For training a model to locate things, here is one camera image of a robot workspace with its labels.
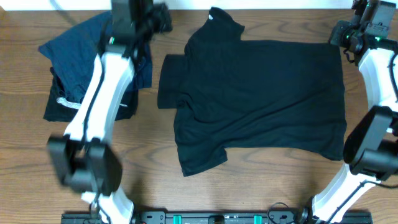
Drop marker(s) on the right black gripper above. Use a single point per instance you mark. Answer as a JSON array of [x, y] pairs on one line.
[[337, 35]]

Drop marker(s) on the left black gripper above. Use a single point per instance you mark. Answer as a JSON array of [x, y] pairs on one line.
[[160, 16]]

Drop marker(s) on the black polo shirt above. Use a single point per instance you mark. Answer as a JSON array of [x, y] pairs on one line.
[[229, 92]]

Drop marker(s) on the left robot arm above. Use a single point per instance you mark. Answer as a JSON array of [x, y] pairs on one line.
[[82, 157]]

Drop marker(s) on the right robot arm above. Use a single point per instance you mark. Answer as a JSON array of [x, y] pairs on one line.
[[369, 158]]

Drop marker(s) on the folded dark blue shorts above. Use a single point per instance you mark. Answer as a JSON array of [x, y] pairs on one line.
[[72, 55]]

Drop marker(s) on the folded black garment white stripe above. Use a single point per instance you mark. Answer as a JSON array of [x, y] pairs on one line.
[[60, 108]]

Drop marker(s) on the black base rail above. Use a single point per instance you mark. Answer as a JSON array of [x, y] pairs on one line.
[[158, 217]]

